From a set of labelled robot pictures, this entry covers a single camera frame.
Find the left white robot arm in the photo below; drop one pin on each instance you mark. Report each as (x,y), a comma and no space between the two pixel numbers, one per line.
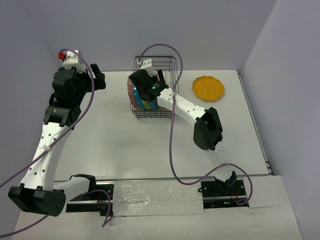
(36,192)

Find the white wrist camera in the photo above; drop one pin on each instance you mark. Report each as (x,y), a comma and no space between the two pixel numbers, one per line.
(148,66)
(69,60)

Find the black wire dish rack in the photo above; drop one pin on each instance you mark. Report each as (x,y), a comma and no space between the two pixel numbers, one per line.
(169,66)

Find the silver tape strip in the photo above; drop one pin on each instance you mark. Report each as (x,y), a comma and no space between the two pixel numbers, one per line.
(156,198)

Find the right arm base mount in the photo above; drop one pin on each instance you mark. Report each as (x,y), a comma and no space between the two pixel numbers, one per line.
(215,197)

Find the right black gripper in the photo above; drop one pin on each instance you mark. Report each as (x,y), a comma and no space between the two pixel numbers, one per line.
(161,76)

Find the pink dotted plate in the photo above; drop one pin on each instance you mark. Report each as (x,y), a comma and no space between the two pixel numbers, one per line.
(131,95)

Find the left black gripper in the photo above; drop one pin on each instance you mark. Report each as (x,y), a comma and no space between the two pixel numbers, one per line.
(99,82)

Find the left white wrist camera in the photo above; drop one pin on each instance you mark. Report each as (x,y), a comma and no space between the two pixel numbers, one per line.
(69,60)

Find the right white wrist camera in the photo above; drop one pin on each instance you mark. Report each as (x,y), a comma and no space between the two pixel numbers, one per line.
(148,66)

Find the orange dotted plate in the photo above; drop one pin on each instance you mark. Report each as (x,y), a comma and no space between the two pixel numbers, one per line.
(208,88)

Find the blue dotted plate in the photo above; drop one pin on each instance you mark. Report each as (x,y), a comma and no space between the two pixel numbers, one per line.
(153,105)
(138,101)

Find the green dotted plate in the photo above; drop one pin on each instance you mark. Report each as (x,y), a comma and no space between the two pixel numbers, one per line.
(146,105)

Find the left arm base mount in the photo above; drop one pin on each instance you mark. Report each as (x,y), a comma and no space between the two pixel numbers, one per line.
(96,202)

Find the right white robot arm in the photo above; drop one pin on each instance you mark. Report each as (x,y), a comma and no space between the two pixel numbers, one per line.
(207,127)

